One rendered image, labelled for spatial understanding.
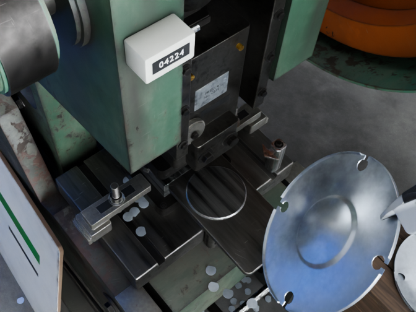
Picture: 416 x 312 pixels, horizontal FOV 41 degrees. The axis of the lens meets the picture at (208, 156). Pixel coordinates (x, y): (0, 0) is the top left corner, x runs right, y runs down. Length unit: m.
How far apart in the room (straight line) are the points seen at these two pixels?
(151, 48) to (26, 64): 0.13
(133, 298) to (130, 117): 0.55
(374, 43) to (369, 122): 1.26
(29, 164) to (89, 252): 0.24
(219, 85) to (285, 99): 1.40
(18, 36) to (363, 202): 0.58
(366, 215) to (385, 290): 0.71
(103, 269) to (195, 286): 0.21
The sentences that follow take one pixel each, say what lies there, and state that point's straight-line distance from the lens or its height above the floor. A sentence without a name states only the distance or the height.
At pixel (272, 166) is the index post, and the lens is 1.25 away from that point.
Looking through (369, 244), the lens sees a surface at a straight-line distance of 0.89.
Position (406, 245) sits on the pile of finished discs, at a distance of 1.67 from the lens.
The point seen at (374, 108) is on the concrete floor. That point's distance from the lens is 2.39.
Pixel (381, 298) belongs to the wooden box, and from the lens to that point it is 1.60.
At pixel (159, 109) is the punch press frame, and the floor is 1.17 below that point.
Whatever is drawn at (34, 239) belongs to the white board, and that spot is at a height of 0.46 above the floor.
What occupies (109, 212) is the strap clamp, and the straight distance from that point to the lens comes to 1.15.
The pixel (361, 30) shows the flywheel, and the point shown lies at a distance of 1.10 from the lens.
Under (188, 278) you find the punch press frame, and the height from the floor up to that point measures 0.64.
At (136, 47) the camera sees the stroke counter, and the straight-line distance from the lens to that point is 0.61.
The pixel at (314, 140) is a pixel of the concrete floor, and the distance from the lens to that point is 2.22.
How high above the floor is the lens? 1.78
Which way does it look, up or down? 57 degrees down
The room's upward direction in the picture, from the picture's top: 6 degrees clockwise
